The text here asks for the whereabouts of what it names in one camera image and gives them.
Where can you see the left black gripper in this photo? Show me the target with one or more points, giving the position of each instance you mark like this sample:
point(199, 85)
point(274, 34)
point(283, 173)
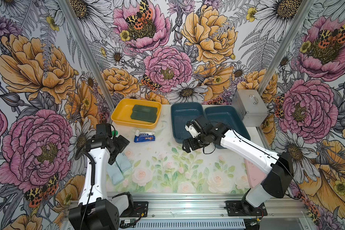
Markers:
point(122, 143)

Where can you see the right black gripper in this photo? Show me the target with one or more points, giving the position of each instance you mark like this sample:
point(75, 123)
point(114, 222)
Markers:
point(186, 143)

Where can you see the light blue pencil case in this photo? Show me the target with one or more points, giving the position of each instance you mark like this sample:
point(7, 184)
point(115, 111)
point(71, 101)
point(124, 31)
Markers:
point(123, 163)
point(115, 174)

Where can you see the large teal plastic tray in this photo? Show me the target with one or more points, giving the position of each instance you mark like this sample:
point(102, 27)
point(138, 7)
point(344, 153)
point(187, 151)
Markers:
point(226, 114)

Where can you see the dark green pencil case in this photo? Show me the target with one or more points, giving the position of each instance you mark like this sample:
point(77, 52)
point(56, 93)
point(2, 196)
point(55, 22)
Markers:
point(145, 109)
point(143, 116)

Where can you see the silver metal case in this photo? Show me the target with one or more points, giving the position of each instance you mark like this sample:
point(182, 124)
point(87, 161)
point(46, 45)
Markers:
point(250, 107)

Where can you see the pink pencil case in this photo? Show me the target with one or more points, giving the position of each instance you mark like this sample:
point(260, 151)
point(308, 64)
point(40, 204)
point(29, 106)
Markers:
point(255, 175)

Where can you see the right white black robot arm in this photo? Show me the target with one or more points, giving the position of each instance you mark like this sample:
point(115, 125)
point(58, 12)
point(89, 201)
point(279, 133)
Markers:
point(277, 167)

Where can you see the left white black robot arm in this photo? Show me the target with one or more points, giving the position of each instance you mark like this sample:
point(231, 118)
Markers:
point(94, 210)

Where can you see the blue white gauze bandage pack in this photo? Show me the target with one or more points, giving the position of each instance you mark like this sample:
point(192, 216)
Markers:
point(144, 136)

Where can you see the small teal plastic tray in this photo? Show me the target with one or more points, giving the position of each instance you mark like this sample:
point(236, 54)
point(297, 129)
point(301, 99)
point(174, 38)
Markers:
point(181, 113)

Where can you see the yellow plastic tray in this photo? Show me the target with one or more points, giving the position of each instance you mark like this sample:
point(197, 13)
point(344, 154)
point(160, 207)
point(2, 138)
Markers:
point(123, 111)

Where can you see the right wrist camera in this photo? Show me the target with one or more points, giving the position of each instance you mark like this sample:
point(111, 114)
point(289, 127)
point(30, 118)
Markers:
point(198, 126)

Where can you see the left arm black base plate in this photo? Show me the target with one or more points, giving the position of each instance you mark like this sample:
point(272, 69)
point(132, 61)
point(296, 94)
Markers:
point(140, 210)

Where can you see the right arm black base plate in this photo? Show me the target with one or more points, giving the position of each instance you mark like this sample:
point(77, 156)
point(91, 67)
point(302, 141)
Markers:
point(236, 208)

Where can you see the aluminium front rail frame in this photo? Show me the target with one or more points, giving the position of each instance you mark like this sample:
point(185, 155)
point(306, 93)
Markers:
point(211, 206)

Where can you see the white slotted cable duct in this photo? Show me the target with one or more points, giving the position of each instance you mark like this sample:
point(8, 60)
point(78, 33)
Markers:
point(189, 224)

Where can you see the right aluminium corner post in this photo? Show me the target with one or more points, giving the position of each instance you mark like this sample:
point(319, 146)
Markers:
point(289, 36)

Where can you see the aluminium corner post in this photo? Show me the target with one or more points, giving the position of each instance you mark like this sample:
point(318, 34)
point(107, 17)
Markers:
point(82, 41)
point(289, 36)

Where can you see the left aluminium corner post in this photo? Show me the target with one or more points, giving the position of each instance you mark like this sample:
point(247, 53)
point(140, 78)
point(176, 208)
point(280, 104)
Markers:
point(82, 41)

